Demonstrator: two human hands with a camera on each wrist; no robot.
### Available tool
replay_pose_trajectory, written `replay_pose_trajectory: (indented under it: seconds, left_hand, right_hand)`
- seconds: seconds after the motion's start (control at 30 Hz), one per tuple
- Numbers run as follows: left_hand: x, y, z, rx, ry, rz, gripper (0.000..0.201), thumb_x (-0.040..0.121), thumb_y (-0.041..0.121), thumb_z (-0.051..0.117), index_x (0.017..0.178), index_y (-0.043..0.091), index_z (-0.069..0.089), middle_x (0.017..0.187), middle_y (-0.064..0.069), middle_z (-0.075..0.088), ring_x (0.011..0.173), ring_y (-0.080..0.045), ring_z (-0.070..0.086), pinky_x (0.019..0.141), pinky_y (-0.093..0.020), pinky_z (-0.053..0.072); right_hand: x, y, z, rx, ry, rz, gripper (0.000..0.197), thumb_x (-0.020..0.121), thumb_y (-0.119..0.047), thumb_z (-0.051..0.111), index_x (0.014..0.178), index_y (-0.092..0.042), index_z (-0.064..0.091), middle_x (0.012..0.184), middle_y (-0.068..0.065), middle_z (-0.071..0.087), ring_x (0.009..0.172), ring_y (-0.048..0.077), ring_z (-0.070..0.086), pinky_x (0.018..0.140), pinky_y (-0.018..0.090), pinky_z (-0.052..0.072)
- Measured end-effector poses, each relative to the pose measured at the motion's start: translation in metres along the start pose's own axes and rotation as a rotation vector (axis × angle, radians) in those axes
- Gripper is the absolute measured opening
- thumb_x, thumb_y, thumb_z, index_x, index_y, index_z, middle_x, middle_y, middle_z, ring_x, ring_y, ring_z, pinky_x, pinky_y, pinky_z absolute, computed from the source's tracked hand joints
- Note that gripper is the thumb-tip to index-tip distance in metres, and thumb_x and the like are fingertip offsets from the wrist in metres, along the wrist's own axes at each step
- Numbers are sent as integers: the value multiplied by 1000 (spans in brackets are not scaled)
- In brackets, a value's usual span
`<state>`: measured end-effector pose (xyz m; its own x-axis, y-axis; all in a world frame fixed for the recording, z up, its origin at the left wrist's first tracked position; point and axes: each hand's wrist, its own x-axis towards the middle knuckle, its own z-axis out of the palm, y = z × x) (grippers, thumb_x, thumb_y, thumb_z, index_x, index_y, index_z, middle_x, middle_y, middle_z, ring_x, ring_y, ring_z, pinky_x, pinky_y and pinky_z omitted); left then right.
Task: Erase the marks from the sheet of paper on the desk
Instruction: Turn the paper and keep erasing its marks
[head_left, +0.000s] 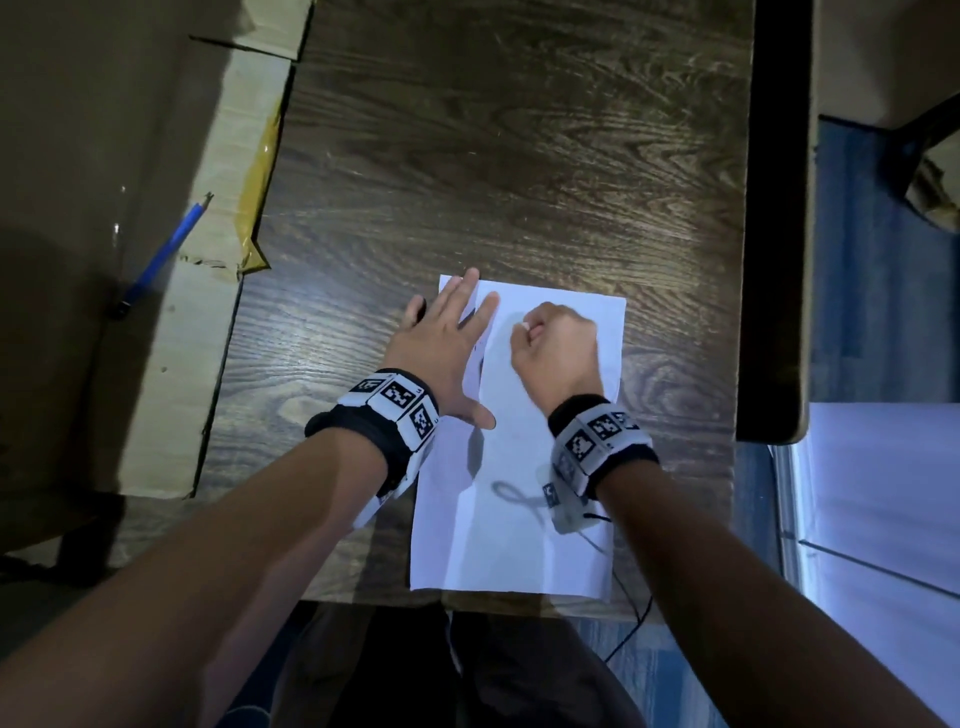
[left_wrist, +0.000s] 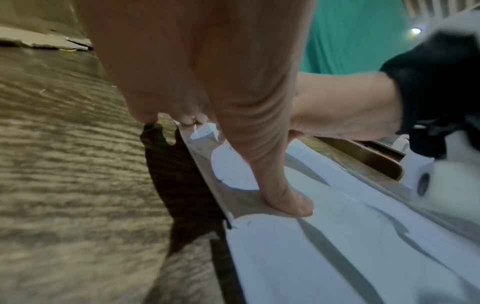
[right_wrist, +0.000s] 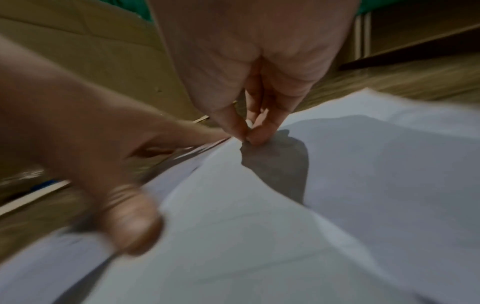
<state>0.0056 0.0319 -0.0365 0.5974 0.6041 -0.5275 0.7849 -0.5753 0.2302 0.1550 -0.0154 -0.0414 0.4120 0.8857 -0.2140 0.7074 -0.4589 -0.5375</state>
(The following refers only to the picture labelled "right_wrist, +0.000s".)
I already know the person's right hand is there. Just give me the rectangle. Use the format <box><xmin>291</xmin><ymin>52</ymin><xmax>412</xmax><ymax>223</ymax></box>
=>
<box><xmin>146</xmin><ymin>0</ymin><xmax>363</xmax><ymax>146</ymax></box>

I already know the person's left hand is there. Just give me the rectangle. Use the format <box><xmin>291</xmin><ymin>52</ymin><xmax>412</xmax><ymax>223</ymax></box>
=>
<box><xmin>0</xmin><ymin>33</ymin><xmax>234</xmax><ymax>257</ymax></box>

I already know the white paper sheet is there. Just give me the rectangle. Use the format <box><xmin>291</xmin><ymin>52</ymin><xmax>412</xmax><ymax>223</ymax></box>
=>
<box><xmin>0</xmin><ymin>87</ymin><xmax>480</xmax><ymax>304</ymax></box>

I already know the blue pencil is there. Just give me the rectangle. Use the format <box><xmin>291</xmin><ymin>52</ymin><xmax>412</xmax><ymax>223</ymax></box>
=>
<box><xmin>31</xmin><ymin>177</ymin><xmax>61</xmax><ymax>189</ymax></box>

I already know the brown cardboard box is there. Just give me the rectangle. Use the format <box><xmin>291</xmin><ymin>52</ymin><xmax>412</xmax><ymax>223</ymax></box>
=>
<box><xmin>0</xmin><ymin>0</ymin><xmax>226</xmax><ymax>217</ymax></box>

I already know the green curtain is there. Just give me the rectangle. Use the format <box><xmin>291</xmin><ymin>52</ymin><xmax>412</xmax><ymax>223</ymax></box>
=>
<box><xmin>99</xmin><ymin>0</ymin><xmax>399</xmax><ymax>22</ymax></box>

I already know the tan wooden cabinet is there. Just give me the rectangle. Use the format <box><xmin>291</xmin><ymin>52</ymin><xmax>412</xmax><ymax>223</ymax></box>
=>
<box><xmin>352</xmin><ymin>0</ymin><xmax>480</xmax><ymax>57</ymax></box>

